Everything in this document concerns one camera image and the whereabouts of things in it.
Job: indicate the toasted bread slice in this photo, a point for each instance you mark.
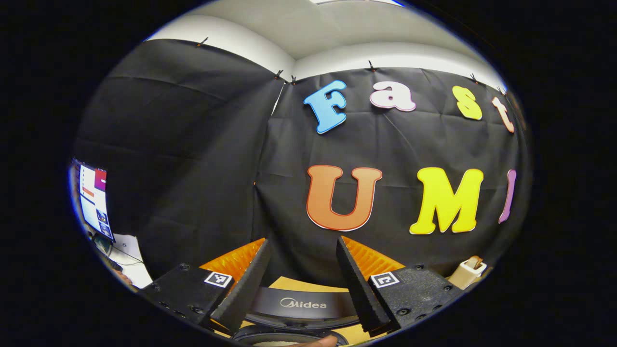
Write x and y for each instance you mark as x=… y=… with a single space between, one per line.
x=475 y=262

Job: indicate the white side desk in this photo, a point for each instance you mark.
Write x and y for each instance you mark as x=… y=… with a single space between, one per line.
x=132 y=260

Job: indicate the black silver rice cooker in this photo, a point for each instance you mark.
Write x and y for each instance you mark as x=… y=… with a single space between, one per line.
x=303 y=303

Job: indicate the white toaster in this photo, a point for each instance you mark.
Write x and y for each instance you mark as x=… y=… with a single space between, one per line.
x=462 y=277

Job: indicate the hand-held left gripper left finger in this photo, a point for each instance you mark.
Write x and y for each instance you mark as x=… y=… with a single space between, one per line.
x=246 y=289

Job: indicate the computer monitor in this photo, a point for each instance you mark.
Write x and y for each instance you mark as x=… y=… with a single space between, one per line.
x=96 y=202

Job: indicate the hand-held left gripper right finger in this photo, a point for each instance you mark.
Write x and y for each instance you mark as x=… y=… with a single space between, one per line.
x=359 y=289

